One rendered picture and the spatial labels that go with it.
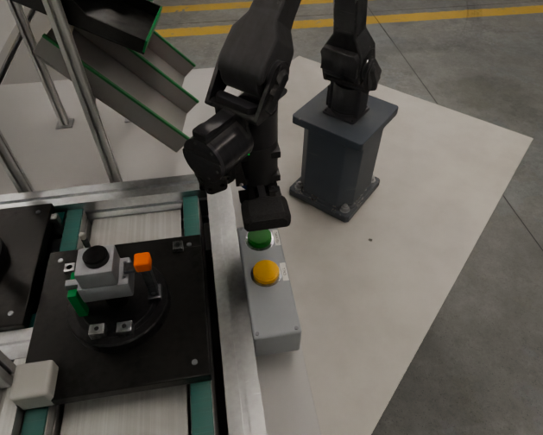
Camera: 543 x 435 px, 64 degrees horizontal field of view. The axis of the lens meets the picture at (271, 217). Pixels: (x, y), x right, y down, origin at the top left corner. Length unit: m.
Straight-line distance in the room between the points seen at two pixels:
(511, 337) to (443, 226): 1.05
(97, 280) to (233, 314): 0.20
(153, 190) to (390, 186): 0.50
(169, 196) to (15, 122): 0.60
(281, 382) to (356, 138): 0.42
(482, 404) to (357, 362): 1.06
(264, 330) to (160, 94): 0.53
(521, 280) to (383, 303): 1.36
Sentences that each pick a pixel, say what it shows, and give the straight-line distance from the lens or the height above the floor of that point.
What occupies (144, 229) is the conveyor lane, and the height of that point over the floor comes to 0.92.
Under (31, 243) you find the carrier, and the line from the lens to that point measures 0.80.
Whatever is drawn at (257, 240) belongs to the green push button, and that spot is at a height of 0.97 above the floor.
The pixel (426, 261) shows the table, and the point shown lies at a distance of 0.87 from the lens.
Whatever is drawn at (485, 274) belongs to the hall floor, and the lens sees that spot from 2.06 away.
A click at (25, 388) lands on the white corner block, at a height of 0.99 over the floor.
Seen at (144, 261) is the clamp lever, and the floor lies 1.08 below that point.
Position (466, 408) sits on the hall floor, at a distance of 1.73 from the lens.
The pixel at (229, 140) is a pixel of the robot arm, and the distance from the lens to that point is 0.49.
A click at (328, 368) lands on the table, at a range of 0.72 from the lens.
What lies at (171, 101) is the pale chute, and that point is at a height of 1.02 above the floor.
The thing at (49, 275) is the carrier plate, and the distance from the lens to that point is 0.75.
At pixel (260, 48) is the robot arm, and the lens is 0.49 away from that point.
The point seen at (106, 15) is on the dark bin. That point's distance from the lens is 0.82.
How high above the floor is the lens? 1.52
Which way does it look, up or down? 48 degrees down
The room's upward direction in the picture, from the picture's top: straight up
